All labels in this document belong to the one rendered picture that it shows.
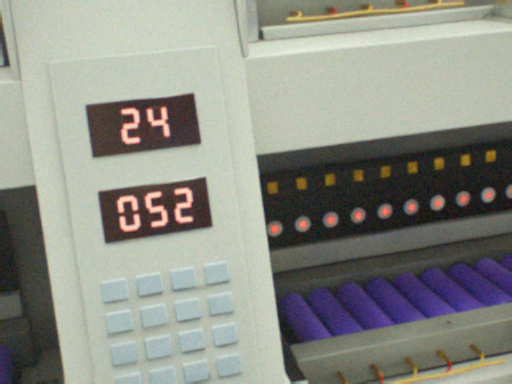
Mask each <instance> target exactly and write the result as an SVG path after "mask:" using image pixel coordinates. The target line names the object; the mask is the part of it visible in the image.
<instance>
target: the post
mask: <svg viewBox="0 0 512 384"><path fill-rule="evenodd" d="M9 4H10V9H11V21H12V27H13V31H14V37H15V48H16V54H17V59H18V65H19V70H20V81H21V86H22V92H23V98H24V104H25V114H26V120H27V125H28V131H29V136H30V147H31V153H32V159H33V163H34V175H35V181H36V186H37V191H38V197H39V208H40V213H41V218H42V224H43V236H44V241H45V246H46V252H47V257H48V268H49V274H50V279H51V285H52V295H53V301H54V307H55V313H56V318H57V329H58V334H59V340H60V345H61V356H62V362H63V368H64V373H65V378H66V384H96V383H95V378H94V373H93V361H92V355H91V350H90V345H89V333H88V327H87V322H86V317H85V311H84V300H83V294H82V289H81V283H80V272H79V266H78V261H77V255H76V250H75V238H74V233H73V227H72V222H71V210H70V205H69V200H68V194H67V188H66V177H65V172H64V166H63V160H62V149H61V144H60V138H59V132H58V127H57V116H56V110H55V104H54V99H53V93H52V82H51V77H50V71H49V65H48V63H50V62H53V61H61V60H70V59H86V58H94V57H103V56H111V55H127V54H135V53H143V52H153V51H161V50H177V49H185V48H193V47H202V46H216V53H217V59H218V65H219V71H220V78H221V90H222V96H223V101H224V108H225V120H226V126H227V132H228V138H229V144H230V156H231V163H232V168H233V174H234V186H235V193H236V199H237V204H238V211H239V223H240V229H241V236H242V241H243V254H244V259H245V266H246V272H247V277H248V290H249V296H250V302H251V308H252V320H253V327H254V332H255V339H256V345H257V357H258V363H259V369H260V375H261V384H286V380H285V374H284V362H283V355H282V349H281V343H280V337H279V325H278V318H277V312H276V306H275V294H274V287H273V281H272V275H271V269H270V257H269V250H268V245H267V238H266V226H265V220H264V213H263V208H262V201H261V189H260V183H259V177H258V171H257V159H256V152H255V146H254V140H253V134H252V121H251V115H250V109H249V103H248V91H247V84H246V78H245V72H244V66H243V54H242V47H241V41H240V35H239V23H238V17H237V10H236V5H235V0H9Z"/></svg>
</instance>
